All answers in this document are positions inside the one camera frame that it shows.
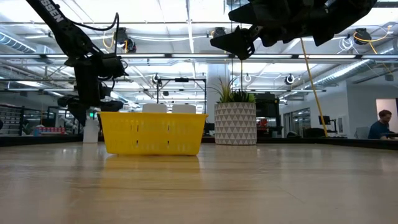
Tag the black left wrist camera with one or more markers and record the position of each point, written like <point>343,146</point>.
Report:
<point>112,66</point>

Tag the yellow plastic basket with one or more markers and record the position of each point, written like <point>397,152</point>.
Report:
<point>152,133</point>

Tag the black aluminium table frame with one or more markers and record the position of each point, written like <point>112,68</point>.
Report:
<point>40,140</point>

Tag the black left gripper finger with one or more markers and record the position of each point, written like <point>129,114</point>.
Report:
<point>77,112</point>
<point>112,106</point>

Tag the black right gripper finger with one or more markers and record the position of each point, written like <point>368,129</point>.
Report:
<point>236,42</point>
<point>242,14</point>

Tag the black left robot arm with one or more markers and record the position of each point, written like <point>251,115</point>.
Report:
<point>62,28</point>

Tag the black cabinet machine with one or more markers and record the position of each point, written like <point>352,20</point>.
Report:
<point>267,107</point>

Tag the green lit sign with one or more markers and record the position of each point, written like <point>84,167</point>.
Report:
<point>91,115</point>

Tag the red white supply boxes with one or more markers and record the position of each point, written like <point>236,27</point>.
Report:
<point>51,130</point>

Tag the black tubular stand frame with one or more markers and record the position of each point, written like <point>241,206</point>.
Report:
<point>182,80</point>

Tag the white grey triangle-pattern planter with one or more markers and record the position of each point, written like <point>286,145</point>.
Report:
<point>235,124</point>

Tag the black storage shelf rack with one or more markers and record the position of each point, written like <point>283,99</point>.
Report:
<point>12,113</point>

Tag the green succulent plant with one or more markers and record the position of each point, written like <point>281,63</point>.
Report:
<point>231,95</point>

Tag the person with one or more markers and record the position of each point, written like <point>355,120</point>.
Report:
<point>379,129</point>

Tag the black monitor on arm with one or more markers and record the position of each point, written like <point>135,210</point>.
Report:
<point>325,120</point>

